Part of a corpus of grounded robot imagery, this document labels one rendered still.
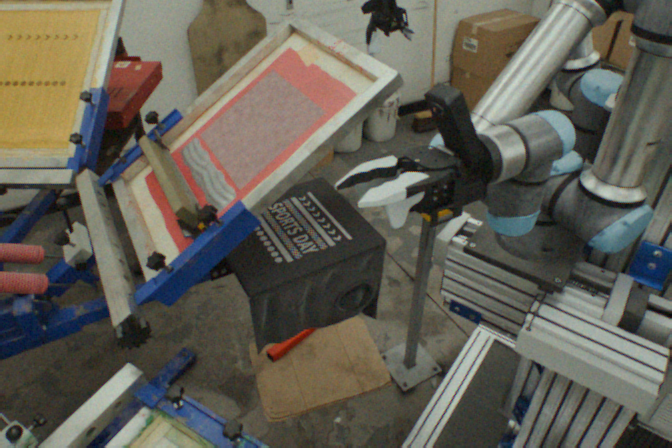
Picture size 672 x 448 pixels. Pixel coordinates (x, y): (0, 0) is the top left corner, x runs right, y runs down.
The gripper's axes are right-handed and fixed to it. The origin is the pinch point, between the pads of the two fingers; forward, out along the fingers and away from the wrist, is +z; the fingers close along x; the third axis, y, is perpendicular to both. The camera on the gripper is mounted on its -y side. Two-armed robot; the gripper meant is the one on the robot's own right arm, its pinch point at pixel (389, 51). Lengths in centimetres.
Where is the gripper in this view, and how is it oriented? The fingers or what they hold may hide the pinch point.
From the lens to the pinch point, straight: 157.5
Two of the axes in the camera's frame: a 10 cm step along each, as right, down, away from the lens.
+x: 8.3, -5.1, 2.2
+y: 4.9, 5.0, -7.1
